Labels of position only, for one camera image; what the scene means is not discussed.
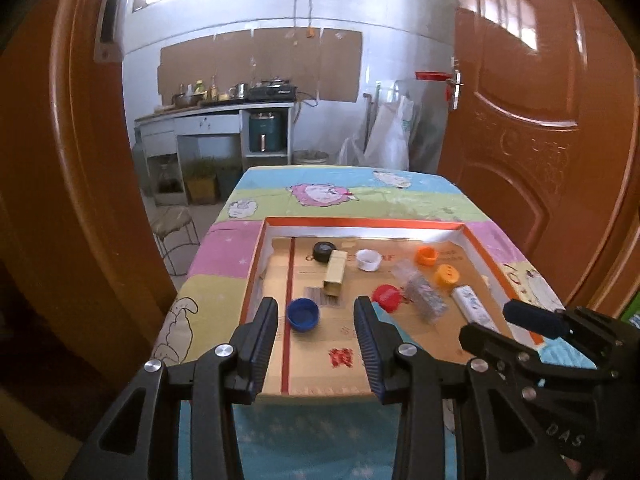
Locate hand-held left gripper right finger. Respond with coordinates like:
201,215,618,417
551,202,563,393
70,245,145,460
353,295,571,480

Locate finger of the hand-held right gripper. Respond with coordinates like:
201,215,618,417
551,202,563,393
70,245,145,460
458,322,617,402
502,299,640,377

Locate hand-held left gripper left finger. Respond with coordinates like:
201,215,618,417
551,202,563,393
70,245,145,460
65,296,279,480

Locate small white box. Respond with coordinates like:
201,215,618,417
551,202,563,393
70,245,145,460
451,285,501,333

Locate shallow cardboard box tray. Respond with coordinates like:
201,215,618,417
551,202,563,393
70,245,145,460
239,216,551,403

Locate red bottle cap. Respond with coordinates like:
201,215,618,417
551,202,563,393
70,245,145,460
372,285,402,314

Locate blue bottle cap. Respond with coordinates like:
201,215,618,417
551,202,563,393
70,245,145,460
287,298,322,333

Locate clear plastic box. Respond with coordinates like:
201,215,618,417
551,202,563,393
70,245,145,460
392,260,447,328

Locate gold rectangular box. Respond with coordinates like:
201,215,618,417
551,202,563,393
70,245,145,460
321,250,349,295

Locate white bottle cap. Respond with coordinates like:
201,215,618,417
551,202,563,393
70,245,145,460
355,249,383,272

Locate green cardboard box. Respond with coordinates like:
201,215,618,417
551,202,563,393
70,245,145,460
620,294,640,332

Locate cartoon printed tablecloth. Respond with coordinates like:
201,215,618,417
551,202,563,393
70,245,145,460
150,165,601,480

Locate planter box with greens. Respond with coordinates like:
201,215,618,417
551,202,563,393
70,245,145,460
182,159,221,206

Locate small white plastic bag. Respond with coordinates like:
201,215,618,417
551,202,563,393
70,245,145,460
337,136,369,166

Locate large white sack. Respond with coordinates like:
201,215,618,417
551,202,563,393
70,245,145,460
364,95,416,170

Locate green air fryer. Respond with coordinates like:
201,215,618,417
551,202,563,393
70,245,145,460
248,112,285,154

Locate wooden door with latch plate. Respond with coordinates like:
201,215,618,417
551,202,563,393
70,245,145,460
50,0,201,396

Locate white kitchen counter cabinet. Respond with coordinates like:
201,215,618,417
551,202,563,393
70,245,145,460
134,101,296,167

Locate grey bent pipe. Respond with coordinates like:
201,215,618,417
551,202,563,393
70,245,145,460
362,82,384,152

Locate black gas stove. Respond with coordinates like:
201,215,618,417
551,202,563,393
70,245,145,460
247,77,297,101

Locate wood grain panel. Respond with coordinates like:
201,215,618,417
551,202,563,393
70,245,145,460
0,0,76,461

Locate metal frame stool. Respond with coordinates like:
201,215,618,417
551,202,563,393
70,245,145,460
150,205,201,277

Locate wooden door with handle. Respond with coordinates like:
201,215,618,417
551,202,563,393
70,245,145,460
437,0,640,313

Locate silver door handle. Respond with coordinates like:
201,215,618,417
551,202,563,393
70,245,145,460
447,66,465,111

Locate cardboard wall sheet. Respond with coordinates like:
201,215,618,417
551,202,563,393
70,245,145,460
157,29,363,103

